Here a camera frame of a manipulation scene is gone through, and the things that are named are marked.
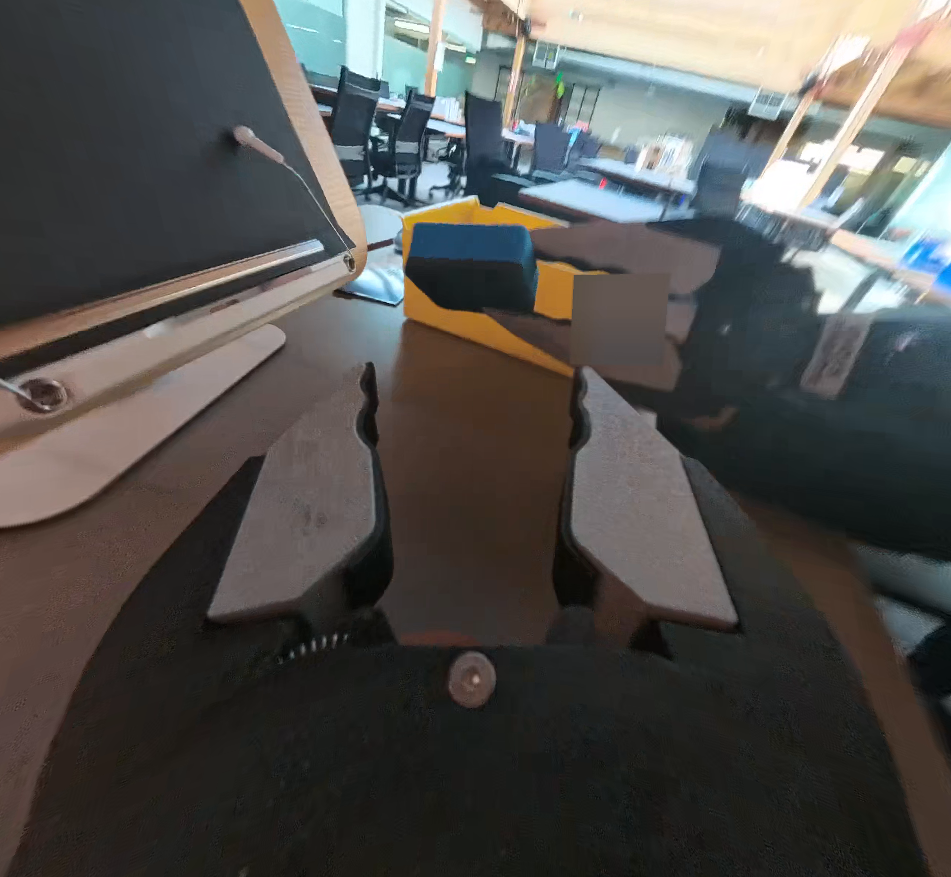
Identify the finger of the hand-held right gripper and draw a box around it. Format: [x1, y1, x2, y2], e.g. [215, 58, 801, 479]
[529, 221, 723, 296]
[481, 307, 686, 392]

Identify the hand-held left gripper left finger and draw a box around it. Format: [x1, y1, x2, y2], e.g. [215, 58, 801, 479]
[207, 362, 395, 625]

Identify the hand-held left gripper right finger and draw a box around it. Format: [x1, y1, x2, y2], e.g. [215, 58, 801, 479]
[552, 366, 741, 633]

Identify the yellow plastic bin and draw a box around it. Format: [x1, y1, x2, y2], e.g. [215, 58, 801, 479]
[400, 195, 619, 379]

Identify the blue black foam eraser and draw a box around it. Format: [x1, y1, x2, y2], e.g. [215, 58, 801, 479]
[405, 221, 541, 315]

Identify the dark top office table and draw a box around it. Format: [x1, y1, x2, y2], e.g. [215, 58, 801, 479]
[517, 177, 697, 225]

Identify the black flat pad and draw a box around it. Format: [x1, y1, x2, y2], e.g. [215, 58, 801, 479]
[342, 264, 407, 307]

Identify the group of black office chairs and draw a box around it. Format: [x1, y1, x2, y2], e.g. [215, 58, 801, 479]
[323, 65, 604, 211]

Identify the black wooden book stand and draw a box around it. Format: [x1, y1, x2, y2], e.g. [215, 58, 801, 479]
[0, 0, 370, 530]

